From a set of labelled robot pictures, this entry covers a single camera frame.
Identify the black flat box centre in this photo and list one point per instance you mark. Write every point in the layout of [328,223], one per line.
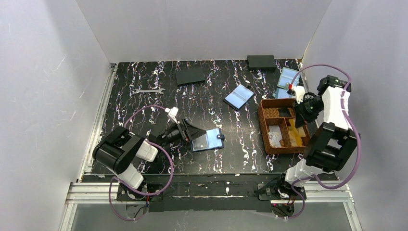
[190,76]

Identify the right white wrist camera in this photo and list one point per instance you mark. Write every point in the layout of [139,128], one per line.
[298,92]

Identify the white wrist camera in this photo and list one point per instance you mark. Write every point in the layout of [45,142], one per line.
[298,92]
[172,114]

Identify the white cards in basket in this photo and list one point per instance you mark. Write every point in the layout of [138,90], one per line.
[275,137]

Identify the yellow cards in basket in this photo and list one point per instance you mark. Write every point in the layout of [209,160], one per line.
[296,134]

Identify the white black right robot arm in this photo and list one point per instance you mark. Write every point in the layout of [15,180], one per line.
[335,140]

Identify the dark blue card holder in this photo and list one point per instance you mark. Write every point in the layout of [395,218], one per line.
[215,139]

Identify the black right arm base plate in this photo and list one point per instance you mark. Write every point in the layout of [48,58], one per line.
[267,192]

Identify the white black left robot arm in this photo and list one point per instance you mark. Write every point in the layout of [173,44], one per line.
[117,149]

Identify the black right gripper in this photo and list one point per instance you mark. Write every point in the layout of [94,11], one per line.
[301,112]

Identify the open blue card holder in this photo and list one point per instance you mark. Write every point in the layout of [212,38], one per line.
[239,97]

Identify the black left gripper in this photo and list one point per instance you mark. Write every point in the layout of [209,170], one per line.
[185,131]

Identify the thin translucent credit card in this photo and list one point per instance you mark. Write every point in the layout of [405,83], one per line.
[199,145]

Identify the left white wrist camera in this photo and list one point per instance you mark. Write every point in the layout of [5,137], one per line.
[172,114]

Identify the woven brown basket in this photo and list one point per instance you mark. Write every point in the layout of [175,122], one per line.
[268,116]

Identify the blue striped card holder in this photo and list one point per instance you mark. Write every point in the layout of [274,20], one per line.
[282,94]

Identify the silver open-end wrench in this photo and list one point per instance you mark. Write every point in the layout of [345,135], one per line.
[158,91]

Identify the black item in basket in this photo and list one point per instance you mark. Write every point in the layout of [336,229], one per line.
[286,112]

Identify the black box at back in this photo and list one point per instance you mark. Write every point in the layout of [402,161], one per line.
[261,62]

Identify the light blue snap card holder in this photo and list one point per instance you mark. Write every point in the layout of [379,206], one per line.
[286,77]

